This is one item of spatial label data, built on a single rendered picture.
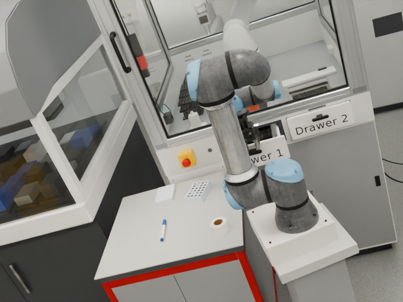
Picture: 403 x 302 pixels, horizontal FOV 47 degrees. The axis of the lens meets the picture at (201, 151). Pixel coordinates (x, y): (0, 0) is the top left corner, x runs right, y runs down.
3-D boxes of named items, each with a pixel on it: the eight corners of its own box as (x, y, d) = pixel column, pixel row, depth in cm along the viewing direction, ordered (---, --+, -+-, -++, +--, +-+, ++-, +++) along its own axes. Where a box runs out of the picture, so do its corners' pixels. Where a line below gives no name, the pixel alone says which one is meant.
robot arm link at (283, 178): (310, 203, 153) (301, 168, 147) (270, 211, 156) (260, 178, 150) (306, 183, 163) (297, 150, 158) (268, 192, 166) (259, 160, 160)
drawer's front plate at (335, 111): (355, 123, 211) (350, 101, 207) (292, 140, 217) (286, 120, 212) (354, 121, 213) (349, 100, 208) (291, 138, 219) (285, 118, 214)
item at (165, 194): (173, 201, 218) (171, 198, 217) (155, 205, 220) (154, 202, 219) (176, 186, 229) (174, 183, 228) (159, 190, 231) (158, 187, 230)
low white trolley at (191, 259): (292, 373, 207) (243, 244, 174) (162, 395, 219) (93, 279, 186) (280, 279, 258) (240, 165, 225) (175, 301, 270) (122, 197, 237)
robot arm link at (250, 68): (264, 33, 132) (276, 76, 180) (226, 45, 135) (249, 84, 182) (273, 72, 131) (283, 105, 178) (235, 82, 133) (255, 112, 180)
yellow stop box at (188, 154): (196, 166, 223) (191, 153, 219) (182, 169, 224) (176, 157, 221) (197, 160, 227) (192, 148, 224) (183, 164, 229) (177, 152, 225)
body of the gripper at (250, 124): (239, 145, 193) (231, 120, 188) (239, 136, 201) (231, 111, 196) (257, 140, 192) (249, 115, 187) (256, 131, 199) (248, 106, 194)
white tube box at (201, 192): (203, 203, 207) (200, 196, 206) (187, 204, 211) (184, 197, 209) (212, 186, 217) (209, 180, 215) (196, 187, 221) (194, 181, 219)
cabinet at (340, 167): (402, 251, 246) (378, 118, 211) (216, 290, 267) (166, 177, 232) (358, 161, 330) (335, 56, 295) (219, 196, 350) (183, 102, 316)
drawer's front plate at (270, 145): (290, 157, 204) (284, 136, 200) (227, 174, 210) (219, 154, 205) (290, 156, 206) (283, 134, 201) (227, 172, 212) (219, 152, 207)
